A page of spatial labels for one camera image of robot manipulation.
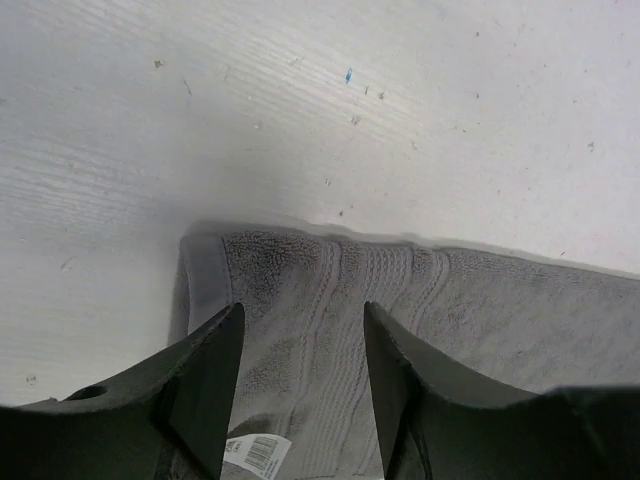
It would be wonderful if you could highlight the grey towel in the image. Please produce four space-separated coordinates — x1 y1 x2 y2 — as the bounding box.
176 231 639 479

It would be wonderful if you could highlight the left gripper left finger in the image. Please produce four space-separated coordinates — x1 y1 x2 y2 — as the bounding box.
1 303 245 479

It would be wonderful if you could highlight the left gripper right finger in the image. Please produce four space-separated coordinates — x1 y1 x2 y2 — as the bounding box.
364 302 639 479

